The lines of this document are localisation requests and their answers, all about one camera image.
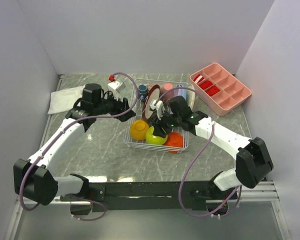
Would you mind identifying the dark red rimmed plate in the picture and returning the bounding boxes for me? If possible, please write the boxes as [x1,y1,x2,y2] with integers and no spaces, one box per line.
[141,84,161,122]

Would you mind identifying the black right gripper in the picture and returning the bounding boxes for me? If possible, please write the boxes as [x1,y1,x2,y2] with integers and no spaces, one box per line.
[151,108,182,140]

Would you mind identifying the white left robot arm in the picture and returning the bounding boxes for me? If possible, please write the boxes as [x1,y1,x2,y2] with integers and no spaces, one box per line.
[13,83,136,206]

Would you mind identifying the aluminium rail frame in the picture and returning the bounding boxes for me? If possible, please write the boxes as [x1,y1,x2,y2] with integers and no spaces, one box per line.
[3,73,291,240]

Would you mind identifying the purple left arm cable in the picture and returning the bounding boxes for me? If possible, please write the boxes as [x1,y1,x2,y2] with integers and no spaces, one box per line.
[19,72,139,221]

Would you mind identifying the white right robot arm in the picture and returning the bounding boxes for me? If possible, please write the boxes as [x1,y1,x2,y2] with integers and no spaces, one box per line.
[149,96,274,199]

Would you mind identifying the white folded cloth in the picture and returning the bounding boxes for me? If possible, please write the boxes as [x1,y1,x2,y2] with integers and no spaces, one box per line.
[47,85,85,115]

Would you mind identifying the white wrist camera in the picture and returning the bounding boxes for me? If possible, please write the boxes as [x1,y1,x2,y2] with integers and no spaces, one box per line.
[149,99,168,120]
[107,80,126,100]

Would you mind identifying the pink plastic cup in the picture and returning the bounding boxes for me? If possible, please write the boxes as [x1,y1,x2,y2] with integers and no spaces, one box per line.
[162,82,174,98]

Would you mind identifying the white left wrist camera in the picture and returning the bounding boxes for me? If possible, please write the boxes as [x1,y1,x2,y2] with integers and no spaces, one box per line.
[107,80,126,100]

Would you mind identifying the cream and blue plate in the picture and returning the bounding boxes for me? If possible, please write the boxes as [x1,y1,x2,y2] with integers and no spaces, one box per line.
[186,83,196,110]

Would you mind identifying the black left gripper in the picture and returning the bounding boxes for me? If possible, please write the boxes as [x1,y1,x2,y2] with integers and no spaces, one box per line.
[94,90,136,122]

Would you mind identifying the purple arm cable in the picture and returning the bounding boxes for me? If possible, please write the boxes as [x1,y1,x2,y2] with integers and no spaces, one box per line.
[19,72,139,221]
[153,86,242,218]

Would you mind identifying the white wire dish rack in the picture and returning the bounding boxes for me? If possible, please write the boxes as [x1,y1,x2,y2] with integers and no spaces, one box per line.
[123,78,195,153]

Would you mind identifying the red-orange bowl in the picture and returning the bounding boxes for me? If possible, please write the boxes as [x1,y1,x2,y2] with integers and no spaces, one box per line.
[164,132,184,148]

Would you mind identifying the red white striped item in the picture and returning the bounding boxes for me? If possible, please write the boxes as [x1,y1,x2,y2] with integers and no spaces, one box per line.
[193,74,204,84]

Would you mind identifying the red cloth item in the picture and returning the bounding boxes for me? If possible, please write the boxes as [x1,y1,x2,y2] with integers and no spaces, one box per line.
[206,85,220,97]
[199,80,213,90]

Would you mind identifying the orange-yellow bowl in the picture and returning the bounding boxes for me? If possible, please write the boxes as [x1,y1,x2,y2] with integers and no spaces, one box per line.
[129,120,150,141]

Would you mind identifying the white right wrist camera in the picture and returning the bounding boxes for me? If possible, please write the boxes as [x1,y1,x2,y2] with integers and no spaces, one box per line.
[149,99,168,120]

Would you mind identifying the lavender plate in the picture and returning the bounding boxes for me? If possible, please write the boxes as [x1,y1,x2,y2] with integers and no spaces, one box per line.
[173,84,187,100]

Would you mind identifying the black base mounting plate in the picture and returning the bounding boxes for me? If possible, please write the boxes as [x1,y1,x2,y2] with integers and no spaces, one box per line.
[60,181,233,215]

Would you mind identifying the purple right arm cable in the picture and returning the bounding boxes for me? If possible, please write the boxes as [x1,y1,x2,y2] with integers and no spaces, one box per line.
[153,86,242,218]

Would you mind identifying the lime green bowl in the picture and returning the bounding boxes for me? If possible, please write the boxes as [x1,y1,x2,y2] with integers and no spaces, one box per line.
[145,126,168,145]

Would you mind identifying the pink compartment organizer tray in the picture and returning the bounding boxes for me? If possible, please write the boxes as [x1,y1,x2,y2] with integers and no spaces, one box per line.
[189,62,252,117]

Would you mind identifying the dark blue ceramic mug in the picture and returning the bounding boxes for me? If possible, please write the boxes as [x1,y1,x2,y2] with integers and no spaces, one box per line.
[137,84,148,102]

